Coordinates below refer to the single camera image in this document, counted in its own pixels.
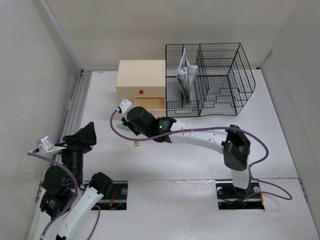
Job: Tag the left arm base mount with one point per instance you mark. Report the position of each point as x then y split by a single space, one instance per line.
117 199

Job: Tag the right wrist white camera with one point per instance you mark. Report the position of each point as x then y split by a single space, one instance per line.
124 105

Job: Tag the green transparent correction tape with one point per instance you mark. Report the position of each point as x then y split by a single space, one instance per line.
123 127

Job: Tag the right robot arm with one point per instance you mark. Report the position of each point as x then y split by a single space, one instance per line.
231 143

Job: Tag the aluminium rail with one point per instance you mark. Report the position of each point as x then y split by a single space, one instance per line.
70 120

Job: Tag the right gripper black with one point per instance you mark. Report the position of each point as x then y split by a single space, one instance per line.
129 124

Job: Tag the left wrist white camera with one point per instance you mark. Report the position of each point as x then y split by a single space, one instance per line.
46 147

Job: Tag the white paper manual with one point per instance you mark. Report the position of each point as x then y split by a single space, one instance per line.
185 75

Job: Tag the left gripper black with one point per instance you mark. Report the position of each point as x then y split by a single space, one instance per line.
83 139

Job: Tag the cream drawer cabinet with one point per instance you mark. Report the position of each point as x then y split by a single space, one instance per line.
136 75

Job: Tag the wrist white camera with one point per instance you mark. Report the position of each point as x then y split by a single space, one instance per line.
124 105
46 147

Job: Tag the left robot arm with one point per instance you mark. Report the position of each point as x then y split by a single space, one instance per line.
67 200

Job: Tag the black wire mesh organizer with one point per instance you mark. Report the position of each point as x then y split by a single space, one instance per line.
222 85

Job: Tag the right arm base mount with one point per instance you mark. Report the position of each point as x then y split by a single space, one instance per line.
230 197

